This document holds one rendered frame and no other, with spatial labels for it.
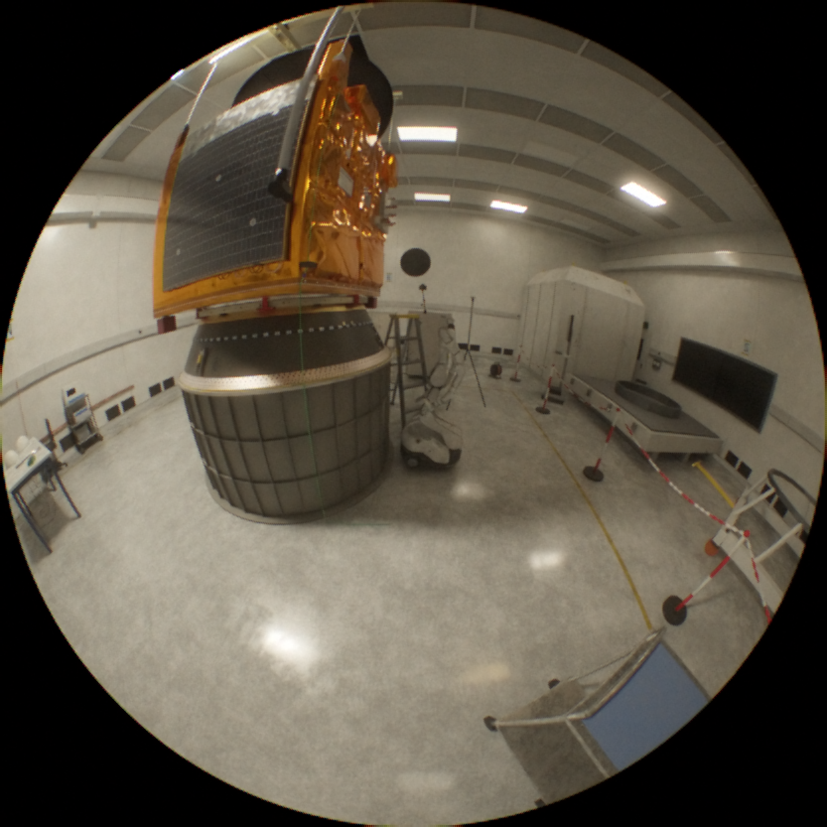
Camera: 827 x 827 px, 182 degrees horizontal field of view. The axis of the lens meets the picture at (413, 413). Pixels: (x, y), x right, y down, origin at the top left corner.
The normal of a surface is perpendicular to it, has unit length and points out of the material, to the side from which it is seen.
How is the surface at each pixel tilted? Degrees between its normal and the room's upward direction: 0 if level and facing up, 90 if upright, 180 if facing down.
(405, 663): 0
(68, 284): 90
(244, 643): 0
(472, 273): 90
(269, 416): 90
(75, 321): 90
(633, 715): 0
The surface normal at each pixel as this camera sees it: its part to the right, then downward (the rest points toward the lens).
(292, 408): 0.48, 0.39
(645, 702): 0.06, -0.91
